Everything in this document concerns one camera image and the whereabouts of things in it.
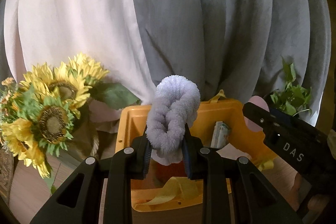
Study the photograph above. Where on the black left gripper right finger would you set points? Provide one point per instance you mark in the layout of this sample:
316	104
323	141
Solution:
234	191

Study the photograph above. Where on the orange fabric storage basket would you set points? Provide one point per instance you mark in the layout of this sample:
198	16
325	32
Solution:
181	185

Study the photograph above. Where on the pink plush piece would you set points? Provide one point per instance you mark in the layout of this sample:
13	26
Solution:
256	114

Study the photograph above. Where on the grey curtain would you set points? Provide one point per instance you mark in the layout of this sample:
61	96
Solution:
232	45

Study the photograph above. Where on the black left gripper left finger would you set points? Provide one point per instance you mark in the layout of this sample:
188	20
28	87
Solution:
99	187

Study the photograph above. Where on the pink curtain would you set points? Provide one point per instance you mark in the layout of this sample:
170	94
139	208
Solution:
52	31

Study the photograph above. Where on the yellow sunflower bouquet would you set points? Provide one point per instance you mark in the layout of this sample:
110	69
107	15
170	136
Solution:
40	113

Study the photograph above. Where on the green leafy plant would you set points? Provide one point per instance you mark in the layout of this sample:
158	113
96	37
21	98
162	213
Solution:
293	99

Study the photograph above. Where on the brown carved wooden ornament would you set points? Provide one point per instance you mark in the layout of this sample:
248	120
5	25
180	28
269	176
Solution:
6	174

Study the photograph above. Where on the blue cartoon tissue pack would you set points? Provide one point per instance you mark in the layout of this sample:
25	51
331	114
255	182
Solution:
220	135

